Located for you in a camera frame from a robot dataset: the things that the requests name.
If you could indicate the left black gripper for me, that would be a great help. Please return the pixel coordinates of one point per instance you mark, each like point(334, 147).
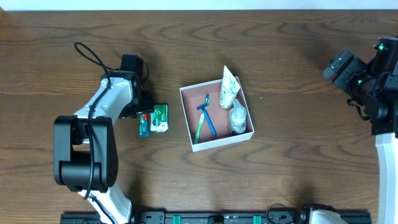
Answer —
point(145, 101)

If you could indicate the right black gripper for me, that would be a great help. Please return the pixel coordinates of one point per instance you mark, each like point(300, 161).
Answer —
point(337, 65)

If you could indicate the green Dettol soap pack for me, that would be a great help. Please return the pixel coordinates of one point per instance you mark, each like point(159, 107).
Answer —
point(159, 119)

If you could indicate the Colgate toothpaste tube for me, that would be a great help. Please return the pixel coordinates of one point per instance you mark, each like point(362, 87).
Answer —
point(143, 126)

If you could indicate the blue disposable razor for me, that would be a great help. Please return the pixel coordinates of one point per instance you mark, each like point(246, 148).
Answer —
point(207, 117)

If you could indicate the green white toothbrush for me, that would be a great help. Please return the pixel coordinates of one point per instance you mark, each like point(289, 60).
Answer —
point(201, 120)

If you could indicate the white patterned lotion tube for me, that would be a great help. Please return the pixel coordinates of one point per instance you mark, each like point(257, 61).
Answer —
point(229, 89)

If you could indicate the clear spray bottle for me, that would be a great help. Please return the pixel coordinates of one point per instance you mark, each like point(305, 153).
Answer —
point(237, 118)

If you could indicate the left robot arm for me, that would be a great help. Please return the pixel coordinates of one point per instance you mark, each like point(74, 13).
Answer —
point(84, 146)

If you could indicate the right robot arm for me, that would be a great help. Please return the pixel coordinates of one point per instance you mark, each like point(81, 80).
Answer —
point(372, 90)

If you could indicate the white box pink interior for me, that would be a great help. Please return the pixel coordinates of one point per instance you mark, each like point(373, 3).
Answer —
point(193, 96)

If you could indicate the black mounting rail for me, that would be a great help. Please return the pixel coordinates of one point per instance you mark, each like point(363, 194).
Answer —
point(209, 218)

